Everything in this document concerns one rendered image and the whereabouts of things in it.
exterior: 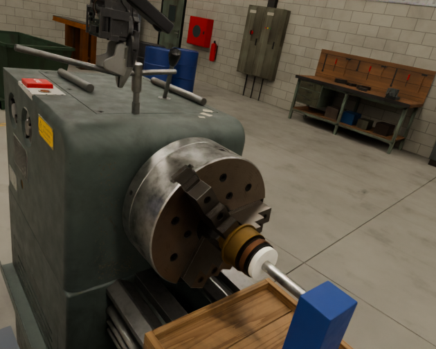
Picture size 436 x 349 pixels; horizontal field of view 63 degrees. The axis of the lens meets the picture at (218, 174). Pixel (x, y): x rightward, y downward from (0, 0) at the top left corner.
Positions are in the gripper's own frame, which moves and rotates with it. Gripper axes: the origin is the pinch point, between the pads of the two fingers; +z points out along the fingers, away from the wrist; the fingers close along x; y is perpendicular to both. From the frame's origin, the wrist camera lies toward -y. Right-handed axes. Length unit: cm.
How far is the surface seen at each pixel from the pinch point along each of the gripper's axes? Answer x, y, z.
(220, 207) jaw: 29.2, -7.5, 17.0
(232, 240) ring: 33.0, -8.6, 22.5
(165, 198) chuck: 23.1, 1.2, 16.6
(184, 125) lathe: 5.7, -13.6, 8.4
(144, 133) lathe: 6.9, -2.6, 9.5
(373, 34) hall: -296, -637, -54
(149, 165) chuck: 13.5, -0.6, 14.2
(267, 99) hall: -495, -616, 122
